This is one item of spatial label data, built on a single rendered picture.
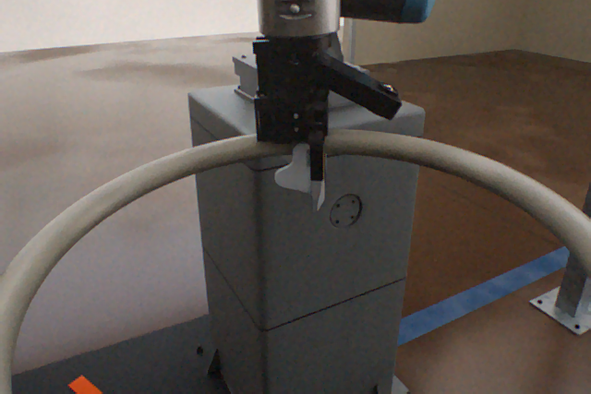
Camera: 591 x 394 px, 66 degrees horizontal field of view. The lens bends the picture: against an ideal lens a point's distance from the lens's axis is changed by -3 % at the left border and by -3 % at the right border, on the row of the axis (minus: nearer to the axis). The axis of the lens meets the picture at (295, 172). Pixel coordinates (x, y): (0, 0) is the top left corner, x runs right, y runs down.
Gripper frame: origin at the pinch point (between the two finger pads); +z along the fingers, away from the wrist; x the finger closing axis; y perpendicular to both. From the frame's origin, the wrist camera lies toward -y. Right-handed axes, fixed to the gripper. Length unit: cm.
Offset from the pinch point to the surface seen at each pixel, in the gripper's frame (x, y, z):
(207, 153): 5.2, 12.7, -7.8
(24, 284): 27.5, 21.5, -7.0
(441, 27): -600, -133, 83
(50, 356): -42, 89, 85
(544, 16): -658, -287, 79
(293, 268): -22.4, 7.2, 30.1
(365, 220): -32.5, -7.5, 24.8
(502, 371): -50, -52, 90
